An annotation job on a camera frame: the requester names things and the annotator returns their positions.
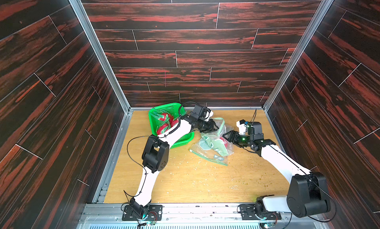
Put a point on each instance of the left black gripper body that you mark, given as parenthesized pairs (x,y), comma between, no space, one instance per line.
(205,127)

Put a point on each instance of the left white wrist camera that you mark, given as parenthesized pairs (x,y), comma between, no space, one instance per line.
(206,114)

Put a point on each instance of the clear zip-top bag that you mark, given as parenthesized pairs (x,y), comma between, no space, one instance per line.
(213,141)
(205,152)

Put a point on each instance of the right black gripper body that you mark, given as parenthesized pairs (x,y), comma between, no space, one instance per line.
(234,137)

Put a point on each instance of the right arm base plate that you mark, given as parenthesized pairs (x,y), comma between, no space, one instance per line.
(251,212)

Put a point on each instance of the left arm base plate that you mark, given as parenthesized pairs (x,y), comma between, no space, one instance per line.
(152,213)

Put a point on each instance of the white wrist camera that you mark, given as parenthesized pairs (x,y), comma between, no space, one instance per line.
(242,127)
(206,114)

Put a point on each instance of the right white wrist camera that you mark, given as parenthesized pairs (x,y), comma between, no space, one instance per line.
(242,127)

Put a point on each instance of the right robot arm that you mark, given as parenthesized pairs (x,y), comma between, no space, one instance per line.
(308,191)

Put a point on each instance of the green plastic perforated basket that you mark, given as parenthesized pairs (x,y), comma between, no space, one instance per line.
(171,108)

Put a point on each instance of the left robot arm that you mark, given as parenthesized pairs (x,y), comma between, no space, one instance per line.
(156,153)

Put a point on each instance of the red green dragon fruit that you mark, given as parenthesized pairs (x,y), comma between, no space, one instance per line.
(162,116)

